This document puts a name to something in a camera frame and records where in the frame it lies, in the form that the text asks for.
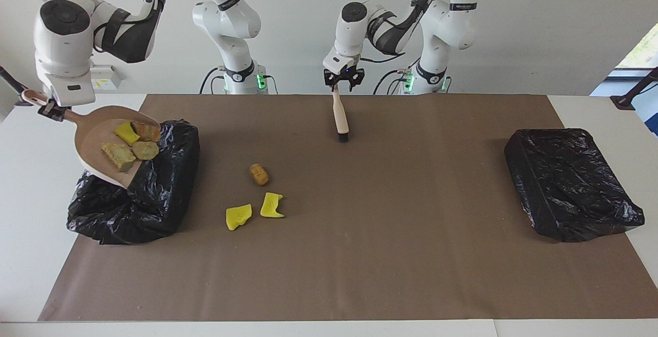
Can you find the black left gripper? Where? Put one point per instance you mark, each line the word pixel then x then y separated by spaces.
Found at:
pixel 343 75

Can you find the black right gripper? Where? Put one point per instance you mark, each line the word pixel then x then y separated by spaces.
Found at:
pixel 60 113

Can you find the beige hand brush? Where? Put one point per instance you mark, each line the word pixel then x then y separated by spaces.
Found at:
pixel 339 116

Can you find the beige plastic dustpan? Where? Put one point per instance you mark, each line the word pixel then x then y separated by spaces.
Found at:
pixel 97 136

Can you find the yellow sponge piece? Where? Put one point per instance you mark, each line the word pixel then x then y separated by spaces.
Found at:
pixel 126 132
pixel 271 205
pixel 238 217

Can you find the pale beige foam chunk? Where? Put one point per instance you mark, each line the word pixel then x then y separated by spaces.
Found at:
pixel 145 150
pixel 118 155

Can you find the beige foam chunk orange striped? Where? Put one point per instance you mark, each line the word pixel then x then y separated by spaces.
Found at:
pixel 147 131

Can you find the brown sponge lump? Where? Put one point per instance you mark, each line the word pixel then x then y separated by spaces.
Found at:
pixel 259 174

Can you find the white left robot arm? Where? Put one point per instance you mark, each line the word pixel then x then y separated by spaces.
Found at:
pixel 349 39

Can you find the black bag lined bin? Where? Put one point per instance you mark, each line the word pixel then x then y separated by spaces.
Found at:
pixel 565 183
pixel 154 198

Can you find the black table clamp stand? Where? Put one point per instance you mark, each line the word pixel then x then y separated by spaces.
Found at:
pixel 624 101
pixel 10 77

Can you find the brown paper mat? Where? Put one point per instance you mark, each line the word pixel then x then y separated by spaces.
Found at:
pixel 385 275

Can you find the window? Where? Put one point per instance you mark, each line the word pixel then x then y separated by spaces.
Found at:
pixel 645 49

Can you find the white wall outlet box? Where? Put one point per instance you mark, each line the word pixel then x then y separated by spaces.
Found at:
pixel 108 77

